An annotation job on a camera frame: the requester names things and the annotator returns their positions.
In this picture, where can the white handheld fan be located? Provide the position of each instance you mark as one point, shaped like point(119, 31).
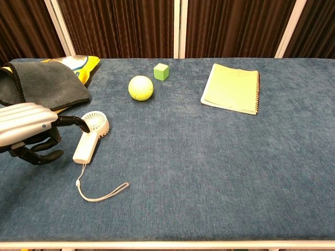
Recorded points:
point(85, 149)

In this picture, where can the white partition frame post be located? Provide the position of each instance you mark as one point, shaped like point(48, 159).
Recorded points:
point(61, 28)
point(179, 28)
point(290, 28)

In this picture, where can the yellow snack bag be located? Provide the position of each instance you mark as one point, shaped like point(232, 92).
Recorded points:
point(87, 66)

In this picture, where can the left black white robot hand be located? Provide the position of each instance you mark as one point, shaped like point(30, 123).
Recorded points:
point(23, 120)

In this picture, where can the yellow spiral notebook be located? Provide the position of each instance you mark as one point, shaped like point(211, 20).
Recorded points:
point(230, 89)

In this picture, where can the pale yellow ball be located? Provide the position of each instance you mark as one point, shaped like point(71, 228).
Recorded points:
point(140, 88)

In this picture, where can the dark brown pleated curtain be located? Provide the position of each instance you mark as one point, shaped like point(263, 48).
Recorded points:
point(233, 26)
point(316, 28)
point(23, 28)
point(123, 26)

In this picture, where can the blue fabric table cover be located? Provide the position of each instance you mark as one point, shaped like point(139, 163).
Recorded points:
point(196, 162)

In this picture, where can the dark grey folded cloth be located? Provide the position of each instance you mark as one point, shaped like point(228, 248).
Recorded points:
point(47, 83)

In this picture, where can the green foam cube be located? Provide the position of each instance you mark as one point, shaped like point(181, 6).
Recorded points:
point(161, 73)

